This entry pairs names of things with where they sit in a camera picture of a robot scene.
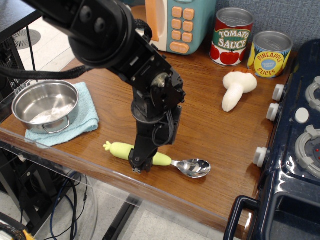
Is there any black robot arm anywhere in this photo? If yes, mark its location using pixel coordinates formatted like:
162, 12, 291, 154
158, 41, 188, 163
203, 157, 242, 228
0, 0, 186, 173

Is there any black side table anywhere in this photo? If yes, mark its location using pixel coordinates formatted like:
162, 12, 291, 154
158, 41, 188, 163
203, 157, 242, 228
0, 9, 43, 101

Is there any spoon with green handle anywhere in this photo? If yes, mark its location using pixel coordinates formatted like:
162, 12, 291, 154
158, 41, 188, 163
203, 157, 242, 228
103, 141, 211, 179

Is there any dark blue toy stove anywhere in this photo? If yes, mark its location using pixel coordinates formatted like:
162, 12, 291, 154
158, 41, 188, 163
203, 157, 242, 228
224, 39, 320, 240

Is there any pineapple slices can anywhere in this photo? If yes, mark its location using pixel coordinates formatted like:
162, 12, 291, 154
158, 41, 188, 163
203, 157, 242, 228
247, 31, 294, 79

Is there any stainless steel pot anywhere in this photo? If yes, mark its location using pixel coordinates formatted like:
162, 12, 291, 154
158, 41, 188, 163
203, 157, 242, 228
11, 80, 80, 134

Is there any white stove knob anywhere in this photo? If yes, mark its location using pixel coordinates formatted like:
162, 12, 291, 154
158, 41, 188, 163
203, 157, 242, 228
272, 84, 285, 102
266, 103, 280, 122
253, 147, 268, 168

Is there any tomato sauce can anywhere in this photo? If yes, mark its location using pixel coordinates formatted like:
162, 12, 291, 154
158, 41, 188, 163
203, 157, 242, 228
210, 7, 254, 66

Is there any black cable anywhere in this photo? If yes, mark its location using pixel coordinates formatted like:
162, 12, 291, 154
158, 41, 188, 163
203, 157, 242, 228
42, 174, 88, 240

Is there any light blue cloth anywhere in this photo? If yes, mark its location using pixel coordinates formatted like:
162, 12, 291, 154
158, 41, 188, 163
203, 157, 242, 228
25, 82, 100, 148

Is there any toy microwave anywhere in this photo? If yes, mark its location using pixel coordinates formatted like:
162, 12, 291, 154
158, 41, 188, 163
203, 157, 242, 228
129, 0, 217, 56

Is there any plush white mushroom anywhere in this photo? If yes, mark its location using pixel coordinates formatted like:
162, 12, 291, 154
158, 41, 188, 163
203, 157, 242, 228
222, 67, 258, 112

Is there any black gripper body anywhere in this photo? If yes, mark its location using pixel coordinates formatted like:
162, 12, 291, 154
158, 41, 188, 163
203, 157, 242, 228
131, 102, 182, 148

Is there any blue cable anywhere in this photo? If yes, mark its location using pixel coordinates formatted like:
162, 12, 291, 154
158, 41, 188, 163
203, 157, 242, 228
49, 177, 78, 240

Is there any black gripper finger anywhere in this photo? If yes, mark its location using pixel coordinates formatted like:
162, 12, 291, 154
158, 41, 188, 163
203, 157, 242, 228
129, 139, 157, 173
142, 156, 154, 173

